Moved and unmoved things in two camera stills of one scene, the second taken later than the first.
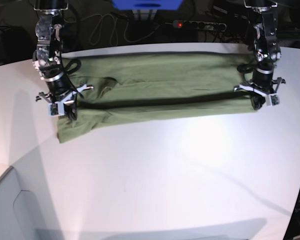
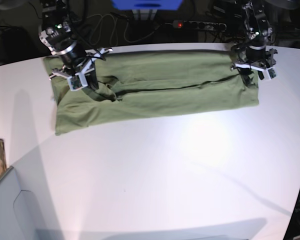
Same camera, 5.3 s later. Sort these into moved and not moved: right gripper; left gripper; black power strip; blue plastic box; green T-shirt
Moved: left gripper; right gripper; green T-shirt
Not moved: blue plastic box; black power strip
